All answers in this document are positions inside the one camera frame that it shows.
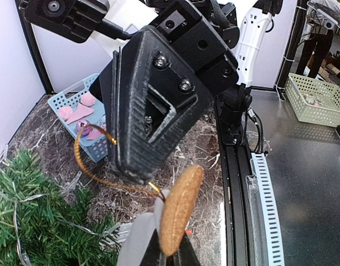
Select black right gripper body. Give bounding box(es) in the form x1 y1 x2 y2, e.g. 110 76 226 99
95 0 240 120

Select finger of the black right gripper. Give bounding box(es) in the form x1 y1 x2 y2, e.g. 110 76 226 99
119 26 212 183
106 49 129 167

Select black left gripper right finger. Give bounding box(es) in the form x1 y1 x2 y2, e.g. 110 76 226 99
176 233 201 266

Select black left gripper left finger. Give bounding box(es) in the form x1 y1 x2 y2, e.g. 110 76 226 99
116 208 164 266

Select clear string light garland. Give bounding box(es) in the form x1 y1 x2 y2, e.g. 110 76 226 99
0 158 132 266

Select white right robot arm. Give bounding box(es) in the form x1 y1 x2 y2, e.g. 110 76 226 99
99 1 245 184

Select small green christmas tree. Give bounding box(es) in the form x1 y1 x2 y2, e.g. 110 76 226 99
0 149 123 266

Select pink bow ornament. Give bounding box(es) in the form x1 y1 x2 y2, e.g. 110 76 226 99
57 92 96 132

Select blue plastic basket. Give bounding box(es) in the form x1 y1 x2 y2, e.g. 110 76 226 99
48 73 107 163

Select green storage crate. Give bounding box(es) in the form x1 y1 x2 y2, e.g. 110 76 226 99
285 73 340 127

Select white cable duct strip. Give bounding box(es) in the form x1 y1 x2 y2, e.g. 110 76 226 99
251 153 285 266

